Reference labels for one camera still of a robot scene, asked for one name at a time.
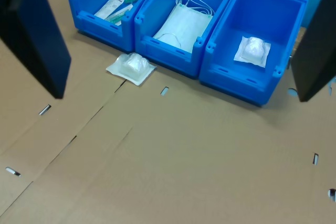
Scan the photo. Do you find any white cotton packet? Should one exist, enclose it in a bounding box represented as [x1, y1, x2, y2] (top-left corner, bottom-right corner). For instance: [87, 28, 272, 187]
[233, 36, 272, 68]
[106, 52, 158, 87]

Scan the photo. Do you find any blue plastic storage bin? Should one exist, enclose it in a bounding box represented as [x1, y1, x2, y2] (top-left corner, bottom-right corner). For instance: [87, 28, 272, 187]
[134, 0, 242, 79]
[67, 0, 169, 53]
[198, 0, 308, 108]

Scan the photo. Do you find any white printed flat packet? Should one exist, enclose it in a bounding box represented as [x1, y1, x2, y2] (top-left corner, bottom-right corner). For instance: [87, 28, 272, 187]
[93, 0, 125, 19]

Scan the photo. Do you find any clear packet with green syringe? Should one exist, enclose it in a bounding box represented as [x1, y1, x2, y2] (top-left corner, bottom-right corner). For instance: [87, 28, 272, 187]
[106, 3, 134, 26]

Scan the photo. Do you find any white face mask pack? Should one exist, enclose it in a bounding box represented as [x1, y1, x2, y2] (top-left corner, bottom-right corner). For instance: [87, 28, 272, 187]
[152, 0, 215, 54]

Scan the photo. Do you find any brown cardboard sheet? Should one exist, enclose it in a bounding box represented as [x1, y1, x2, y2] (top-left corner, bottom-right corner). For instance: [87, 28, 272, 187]
[0, 0, 336, 224]

